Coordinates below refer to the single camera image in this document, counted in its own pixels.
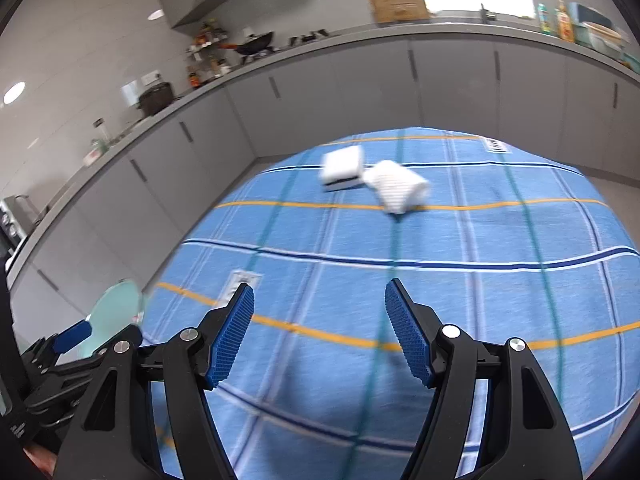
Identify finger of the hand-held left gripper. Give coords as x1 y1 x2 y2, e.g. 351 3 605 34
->
22 321 103 386
25 370 91 428

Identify black wok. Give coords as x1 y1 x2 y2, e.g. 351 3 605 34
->
220 31 276 57

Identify blue plaid tablecloth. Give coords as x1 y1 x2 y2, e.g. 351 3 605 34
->
135 126 640 480

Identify metal corner spice rack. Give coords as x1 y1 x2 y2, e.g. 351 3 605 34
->
186 20 232 86

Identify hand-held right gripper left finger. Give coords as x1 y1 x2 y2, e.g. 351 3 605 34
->
59 282 256 480

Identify grey lower kitchen cabinets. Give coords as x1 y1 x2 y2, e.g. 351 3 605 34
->
0 25 640 341

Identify gas stove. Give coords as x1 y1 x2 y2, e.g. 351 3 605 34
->
240 27 333 63

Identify black rice cooker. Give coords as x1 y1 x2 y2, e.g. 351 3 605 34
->
137 81 175 117

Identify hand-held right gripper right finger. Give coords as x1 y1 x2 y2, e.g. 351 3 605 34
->
384 279 583 480

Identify metal kitchen faucet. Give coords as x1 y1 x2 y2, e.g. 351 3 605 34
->
462 0 496 23

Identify white ribbed rolled towel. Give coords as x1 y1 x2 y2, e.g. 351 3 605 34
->
362 160 432 217

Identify yellow bottle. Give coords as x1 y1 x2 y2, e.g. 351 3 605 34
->
555 0 575 42

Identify spice rack with bottles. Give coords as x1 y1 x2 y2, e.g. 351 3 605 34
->
186 20 232 88

